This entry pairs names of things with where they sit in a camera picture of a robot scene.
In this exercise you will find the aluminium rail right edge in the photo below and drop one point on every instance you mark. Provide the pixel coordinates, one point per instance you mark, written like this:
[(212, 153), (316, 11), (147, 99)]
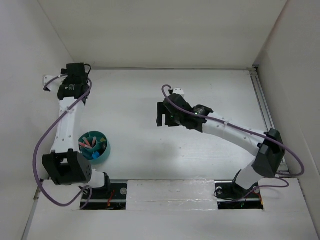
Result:
[(266, 115)]

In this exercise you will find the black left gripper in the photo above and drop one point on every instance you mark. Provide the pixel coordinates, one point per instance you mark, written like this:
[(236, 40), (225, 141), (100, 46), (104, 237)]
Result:
[(64, 72)]

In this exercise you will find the black blue yellow marker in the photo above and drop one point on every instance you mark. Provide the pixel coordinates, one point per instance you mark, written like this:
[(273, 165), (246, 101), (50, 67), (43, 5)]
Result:
[(95, 155)]

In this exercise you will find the teal plastic cup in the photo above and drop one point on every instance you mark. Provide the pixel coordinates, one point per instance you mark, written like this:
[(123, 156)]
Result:
[(104, 148)]

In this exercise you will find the pink clear pen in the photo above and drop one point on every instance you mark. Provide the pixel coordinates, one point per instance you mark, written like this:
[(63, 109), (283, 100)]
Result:
[(84, 145)]

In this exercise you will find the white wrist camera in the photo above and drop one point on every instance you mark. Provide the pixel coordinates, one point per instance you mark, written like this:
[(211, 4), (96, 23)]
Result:
[(178, 91), (52, 83)]

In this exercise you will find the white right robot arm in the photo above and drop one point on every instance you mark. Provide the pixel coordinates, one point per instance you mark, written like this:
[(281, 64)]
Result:
[(265, 147)]

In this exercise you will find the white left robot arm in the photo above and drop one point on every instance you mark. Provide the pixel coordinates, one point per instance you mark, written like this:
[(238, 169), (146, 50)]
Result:
[(65, 163)]

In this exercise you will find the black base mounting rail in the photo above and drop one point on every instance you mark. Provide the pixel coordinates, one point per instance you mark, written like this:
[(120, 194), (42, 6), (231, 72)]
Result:
[(169, 195)]

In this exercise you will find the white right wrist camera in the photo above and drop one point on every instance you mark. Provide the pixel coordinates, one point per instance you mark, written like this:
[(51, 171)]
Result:
[(178, 91)]

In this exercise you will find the orange highlighter pen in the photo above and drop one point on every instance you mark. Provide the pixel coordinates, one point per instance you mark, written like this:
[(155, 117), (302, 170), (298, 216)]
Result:
[(90, 142)]

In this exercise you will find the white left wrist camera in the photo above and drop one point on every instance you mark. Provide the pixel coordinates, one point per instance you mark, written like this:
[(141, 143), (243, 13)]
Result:
[(52, 83)]

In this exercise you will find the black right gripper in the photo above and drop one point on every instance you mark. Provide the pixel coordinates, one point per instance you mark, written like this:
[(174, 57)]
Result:
[(161, 110)]

